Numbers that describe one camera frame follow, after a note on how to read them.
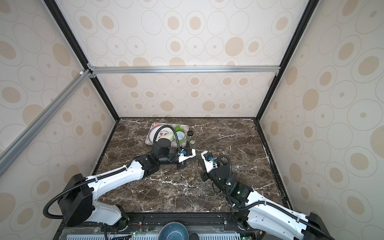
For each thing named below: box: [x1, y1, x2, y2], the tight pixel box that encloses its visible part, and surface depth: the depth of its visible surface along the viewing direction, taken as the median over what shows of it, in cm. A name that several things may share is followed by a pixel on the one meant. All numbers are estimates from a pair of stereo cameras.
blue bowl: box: [158, 221, 190, 240], surface depth 70 cm
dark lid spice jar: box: [187, 130, 194, 140], surface depth 100 cm
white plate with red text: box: [148, 124, 174, 143], surface depth 111 cm
